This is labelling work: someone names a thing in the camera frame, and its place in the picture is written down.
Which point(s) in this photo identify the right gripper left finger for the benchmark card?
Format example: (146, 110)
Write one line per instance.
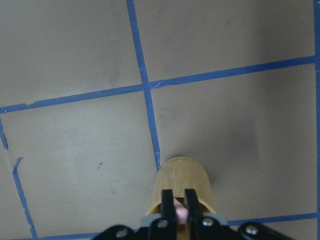
(164, 227)

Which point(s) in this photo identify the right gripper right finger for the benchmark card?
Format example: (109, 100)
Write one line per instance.
(201, 225)

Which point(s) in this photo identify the bamboo chopstick holder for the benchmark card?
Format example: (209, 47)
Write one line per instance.
(180, 173)

